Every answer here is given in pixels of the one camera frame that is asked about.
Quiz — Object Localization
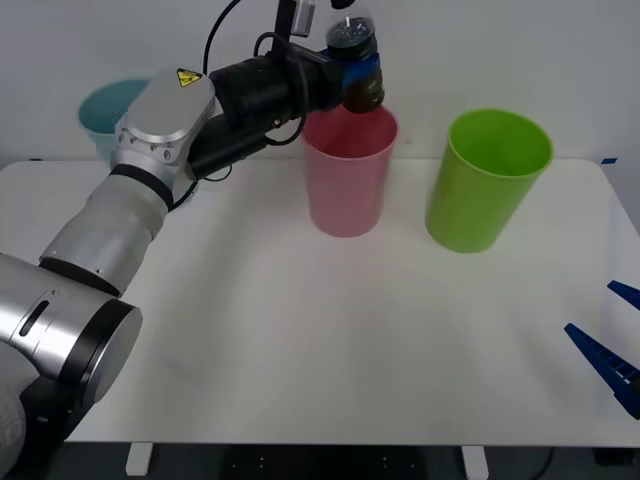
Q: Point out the pale blue plastic bin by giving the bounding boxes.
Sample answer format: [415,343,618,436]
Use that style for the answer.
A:
[77,78,157,171]

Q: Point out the white table leg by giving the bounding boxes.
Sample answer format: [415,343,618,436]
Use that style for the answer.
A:
[124,443,154,477]
[460,446,489,479]

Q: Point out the dark plastic bottle black cap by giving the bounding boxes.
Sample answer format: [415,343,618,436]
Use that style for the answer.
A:
[324,0,387,115]

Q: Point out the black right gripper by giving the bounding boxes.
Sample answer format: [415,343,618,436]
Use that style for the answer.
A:
[563,280,640,420]

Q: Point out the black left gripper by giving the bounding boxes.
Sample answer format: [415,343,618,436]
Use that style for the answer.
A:
[287,42,384,120]

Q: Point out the yellow-green plastic bin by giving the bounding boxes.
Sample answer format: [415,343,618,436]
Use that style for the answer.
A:
[424,108,554,254]

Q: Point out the pink plastic bin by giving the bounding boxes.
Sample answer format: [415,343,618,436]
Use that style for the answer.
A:
[301,105,400,239]

